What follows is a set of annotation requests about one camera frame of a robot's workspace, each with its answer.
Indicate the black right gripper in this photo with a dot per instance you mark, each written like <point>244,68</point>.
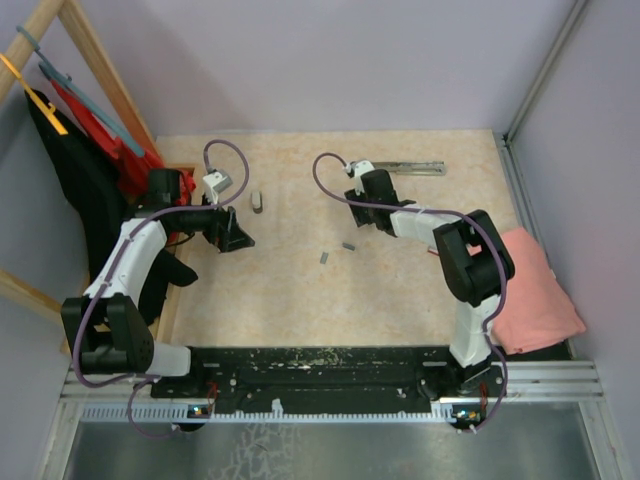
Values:
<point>360,218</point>

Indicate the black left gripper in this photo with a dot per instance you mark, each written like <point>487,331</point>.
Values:
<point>225,232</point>

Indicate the large black chrome stapler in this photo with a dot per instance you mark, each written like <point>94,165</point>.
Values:
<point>433,168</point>

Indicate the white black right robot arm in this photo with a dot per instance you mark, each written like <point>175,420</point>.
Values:
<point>474,259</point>

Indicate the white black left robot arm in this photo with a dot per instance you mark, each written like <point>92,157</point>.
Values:
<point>104,327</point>

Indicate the red hanging garment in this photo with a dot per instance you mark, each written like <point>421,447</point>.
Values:
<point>133,171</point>

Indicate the black hanging garment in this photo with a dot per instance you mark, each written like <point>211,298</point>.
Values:
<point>88,181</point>

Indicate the pink folded cloth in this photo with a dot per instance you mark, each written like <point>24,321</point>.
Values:
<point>537,312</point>

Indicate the yellow clothes hanger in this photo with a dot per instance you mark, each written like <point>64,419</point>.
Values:
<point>47,109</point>

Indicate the teal clothes hanger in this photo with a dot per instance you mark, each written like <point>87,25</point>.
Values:
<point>51,73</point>

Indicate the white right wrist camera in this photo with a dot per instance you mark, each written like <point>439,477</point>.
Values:
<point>358,168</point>

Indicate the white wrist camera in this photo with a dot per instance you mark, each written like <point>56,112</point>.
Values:
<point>214,184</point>
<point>358,168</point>

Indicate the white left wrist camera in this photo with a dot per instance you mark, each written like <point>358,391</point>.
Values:
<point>214,184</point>

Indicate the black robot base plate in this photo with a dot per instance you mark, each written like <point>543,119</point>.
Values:
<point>325,380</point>

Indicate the aluminium rail frame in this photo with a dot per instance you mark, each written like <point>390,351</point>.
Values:
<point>549,420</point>

